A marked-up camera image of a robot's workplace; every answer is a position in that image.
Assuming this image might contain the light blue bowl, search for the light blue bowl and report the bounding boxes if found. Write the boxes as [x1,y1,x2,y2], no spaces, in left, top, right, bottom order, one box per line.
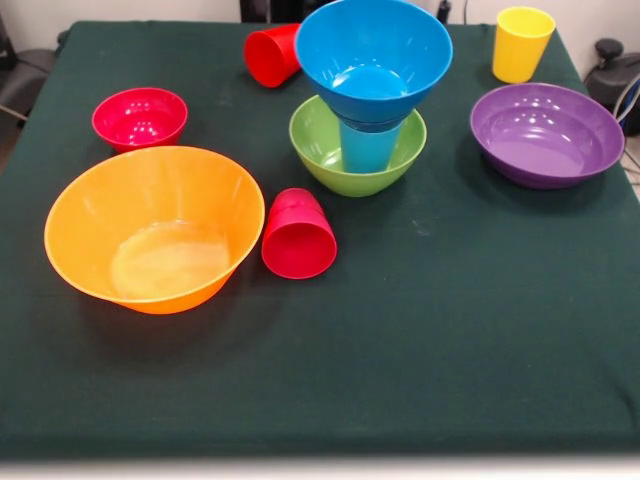
[293,0,454,124]

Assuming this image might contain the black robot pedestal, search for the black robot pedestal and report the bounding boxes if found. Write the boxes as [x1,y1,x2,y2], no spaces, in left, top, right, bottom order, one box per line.
[239,0,454,25]

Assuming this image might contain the light blue cup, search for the light blue cup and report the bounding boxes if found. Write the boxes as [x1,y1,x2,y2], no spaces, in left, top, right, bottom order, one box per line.
[339,122,403,174]

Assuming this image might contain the purple bowl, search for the purple bowl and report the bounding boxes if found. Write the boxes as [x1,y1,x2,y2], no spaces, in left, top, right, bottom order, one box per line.
[469,83,626,190]

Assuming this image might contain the small dark blue bowl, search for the small dark blue bowl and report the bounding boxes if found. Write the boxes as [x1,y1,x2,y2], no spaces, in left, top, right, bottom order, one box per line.
[337,110,417,134]

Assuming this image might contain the yellow cup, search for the yellow cup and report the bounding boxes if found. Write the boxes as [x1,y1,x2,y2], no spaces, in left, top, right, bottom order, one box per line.
[492,6,557,85]

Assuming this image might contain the large orange bowl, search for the large orange bowl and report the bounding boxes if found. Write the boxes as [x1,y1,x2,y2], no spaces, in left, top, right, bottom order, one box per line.
[43,145,267,316]

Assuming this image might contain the dark green tablecloth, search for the dark green tablecloth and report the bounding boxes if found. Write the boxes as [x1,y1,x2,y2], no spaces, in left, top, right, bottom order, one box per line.
[0,19,640,459]

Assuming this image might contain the green bowl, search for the green bowl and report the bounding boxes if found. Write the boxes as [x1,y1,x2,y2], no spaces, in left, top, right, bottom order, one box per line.
[288,94,428,198]

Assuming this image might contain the tall red cup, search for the tall red cup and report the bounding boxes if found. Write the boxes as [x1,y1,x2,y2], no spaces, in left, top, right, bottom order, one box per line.
[243,23,303,90]

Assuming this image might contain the small crimson bowl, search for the small crimson bowl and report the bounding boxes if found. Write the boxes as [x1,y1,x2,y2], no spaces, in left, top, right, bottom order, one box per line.
[91,87,189,154]

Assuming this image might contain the tangle of cables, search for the tangle of cables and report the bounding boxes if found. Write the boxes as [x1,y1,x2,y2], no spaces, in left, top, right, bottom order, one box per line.
[605,74,640,174]

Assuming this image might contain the black office chair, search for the black office chair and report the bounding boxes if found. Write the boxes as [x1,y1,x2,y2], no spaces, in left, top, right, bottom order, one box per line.
[0,14,60,121]
[583,38,640,121]

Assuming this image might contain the short crimson cup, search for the short crimson cup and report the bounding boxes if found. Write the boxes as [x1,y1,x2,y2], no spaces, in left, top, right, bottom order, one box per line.
[261,187,339,280]

